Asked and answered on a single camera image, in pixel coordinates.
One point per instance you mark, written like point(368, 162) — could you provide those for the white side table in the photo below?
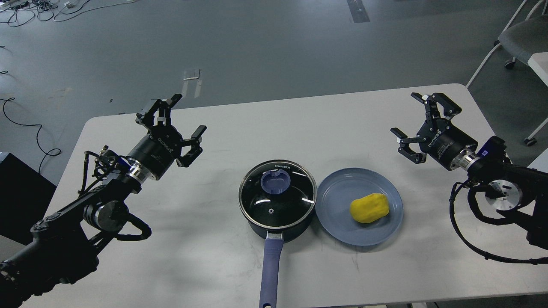
point(538, 62)

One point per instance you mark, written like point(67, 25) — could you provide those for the glass pot lid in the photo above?
point(277, 194)

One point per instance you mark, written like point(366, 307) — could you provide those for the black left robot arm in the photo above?
point(66, 243)

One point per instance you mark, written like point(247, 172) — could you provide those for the black box at left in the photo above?
point(24, 198)

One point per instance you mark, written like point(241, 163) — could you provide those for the black saucepan with blue handle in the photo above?
point(274, 241)

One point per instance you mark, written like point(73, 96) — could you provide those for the blue plate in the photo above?
point(339, 189)

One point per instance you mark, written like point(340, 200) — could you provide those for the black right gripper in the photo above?
point(440, 138)

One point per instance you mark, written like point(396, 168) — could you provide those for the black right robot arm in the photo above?
point(499, 192)

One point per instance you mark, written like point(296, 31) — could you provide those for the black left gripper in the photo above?
point(163, 144)

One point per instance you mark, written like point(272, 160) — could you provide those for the yellow potato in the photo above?
point(370, 208)

